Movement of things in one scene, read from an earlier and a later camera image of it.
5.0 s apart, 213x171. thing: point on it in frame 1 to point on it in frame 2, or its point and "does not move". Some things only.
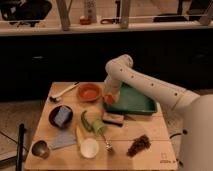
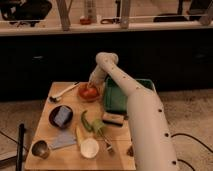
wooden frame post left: x=64 y=7 does not move
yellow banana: x=79 y=135 does not move
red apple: x=109 y=99 to x=88 y=93
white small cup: x=89 y=148 does not move
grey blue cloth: x=62 y=139 does not move
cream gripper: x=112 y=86 to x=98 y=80
